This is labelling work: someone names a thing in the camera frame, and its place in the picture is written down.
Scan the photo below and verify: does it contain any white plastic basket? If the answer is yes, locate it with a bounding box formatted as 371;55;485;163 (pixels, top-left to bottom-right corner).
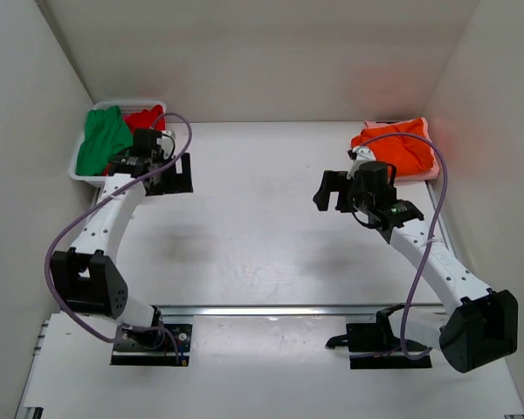
68;99;166;187

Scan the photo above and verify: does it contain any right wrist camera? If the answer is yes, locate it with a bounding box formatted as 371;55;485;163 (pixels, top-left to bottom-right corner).
347;146;376;179

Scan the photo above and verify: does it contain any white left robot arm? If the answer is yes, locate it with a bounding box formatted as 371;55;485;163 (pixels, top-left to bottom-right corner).
48;128;193;347

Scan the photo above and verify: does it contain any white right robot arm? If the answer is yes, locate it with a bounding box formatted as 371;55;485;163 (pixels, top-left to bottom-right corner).
313;161;519;373

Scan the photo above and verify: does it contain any orange folded t shirt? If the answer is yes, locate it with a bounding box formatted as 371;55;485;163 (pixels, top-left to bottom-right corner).
350;118;436;179

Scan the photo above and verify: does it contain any pink folded t shirt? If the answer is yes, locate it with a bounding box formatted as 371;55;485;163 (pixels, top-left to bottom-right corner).
362;116;441;185

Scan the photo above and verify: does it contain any green t shirt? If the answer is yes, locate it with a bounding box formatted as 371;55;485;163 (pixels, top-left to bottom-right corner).
75;106;133;176

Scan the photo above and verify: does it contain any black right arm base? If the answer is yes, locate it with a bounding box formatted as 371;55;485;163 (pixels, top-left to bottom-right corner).
325;304;432;370

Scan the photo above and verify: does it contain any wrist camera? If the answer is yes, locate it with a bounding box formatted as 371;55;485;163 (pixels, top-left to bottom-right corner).
347;146;376;179
157;130;176;160

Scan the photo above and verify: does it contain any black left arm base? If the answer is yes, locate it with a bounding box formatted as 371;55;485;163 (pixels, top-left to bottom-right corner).
110;318;193;367

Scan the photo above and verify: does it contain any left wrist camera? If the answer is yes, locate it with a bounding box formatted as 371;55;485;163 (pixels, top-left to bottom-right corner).
157;130;176;160

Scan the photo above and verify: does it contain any red t shirt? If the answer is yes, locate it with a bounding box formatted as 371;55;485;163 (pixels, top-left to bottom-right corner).
124;105;166;134

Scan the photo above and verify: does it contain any aluminium rail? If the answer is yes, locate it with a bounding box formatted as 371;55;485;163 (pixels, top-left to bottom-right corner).
156;304;446;318

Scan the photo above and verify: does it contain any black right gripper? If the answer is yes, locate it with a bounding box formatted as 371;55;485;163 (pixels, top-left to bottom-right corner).
314;171;373;215

